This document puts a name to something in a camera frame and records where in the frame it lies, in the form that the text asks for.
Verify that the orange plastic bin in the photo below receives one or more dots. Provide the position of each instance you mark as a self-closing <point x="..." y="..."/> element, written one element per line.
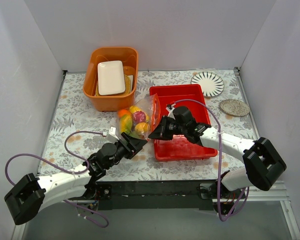
<point x="130" y="59"/>

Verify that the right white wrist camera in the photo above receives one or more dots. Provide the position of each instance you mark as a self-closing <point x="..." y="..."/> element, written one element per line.
<point x="170" y="108"/>

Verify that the yellow tray in bin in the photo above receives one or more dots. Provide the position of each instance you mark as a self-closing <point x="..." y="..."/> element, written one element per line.
<point x="127" y="84"/>

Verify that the red plastic tray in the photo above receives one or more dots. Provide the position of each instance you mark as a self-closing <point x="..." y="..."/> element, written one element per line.
<point x="179" y="148"/>

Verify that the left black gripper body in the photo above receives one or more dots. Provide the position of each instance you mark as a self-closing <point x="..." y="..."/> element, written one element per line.
<point x="129" y="144"/>

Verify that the white striped round plate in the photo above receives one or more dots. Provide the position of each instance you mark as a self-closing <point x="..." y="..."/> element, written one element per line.
<point x="212" y="85"/>

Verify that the white rectangular plate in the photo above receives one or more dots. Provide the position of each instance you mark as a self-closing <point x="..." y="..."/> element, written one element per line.
<point x="110" y="76"/>

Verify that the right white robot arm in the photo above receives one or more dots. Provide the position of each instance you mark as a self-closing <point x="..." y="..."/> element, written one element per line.
<point x="262" y="163"/>

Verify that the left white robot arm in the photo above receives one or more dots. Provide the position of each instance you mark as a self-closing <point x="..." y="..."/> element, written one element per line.
<point x="31" y="193"/>

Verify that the dark red round fruit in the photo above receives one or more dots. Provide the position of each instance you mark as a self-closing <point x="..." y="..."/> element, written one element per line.
<point x="139" y="117"/>

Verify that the yellow elongated mango toy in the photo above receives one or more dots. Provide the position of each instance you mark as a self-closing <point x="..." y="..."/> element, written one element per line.
<point x="134" y="109"/>

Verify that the speckled round coaster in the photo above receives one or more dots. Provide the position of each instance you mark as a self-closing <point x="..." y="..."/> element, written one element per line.
<point x="234" y="107"/>

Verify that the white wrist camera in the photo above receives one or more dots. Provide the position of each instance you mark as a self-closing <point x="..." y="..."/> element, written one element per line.
<point x="170" y="108"/>
<point x="112" y="135"/>

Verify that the green yellow papaya toy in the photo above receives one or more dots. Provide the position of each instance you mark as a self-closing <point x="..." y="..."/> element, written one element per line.
<point x="125" y="124"/>

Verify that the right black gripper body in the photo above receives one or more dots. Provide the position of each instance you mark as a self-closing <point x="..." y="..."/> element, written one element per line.
<point x="166" y="127"/>

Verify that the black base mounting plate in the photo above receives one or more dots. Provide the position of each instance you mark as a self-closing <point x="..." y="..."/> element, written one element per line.
<point x="159" y="194"/>

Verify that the clear zip top bag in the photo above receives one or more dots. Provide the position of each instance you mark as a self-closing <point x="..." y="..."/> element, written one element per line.
<point x="149" y="104"/>

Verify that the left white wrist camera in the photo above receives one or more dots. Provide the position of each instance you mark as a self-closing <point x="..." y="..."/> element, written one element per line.
<point x="112" y="135"/>

